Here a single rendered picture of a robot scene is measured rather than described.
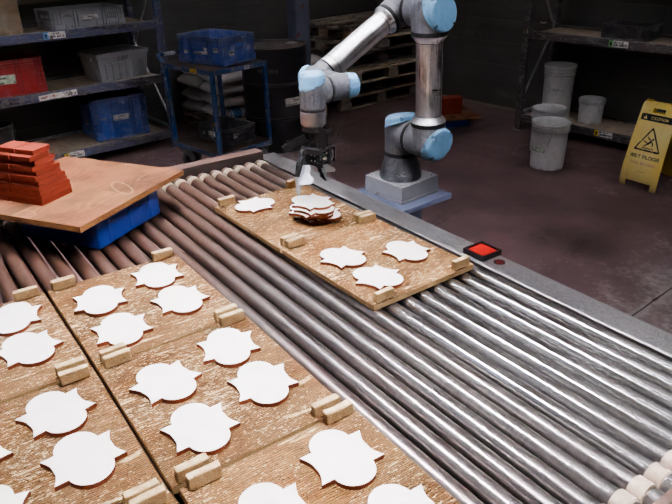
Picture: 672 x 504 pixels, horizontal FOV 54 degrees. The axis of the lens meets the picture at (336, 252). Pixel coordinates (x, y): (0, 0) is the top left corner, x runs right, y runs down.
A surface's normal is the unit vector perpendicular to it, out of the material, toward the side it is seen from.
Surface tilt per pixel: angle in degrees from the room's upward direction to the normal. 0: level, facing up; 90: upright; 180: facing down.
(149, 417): 0
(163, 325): 0
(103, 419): 0
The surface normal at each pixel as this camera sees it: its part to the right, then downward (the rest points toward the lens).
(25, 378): -0.03, -0.90
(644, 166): -0.80, 0.08
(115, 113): 0.59, 0.34
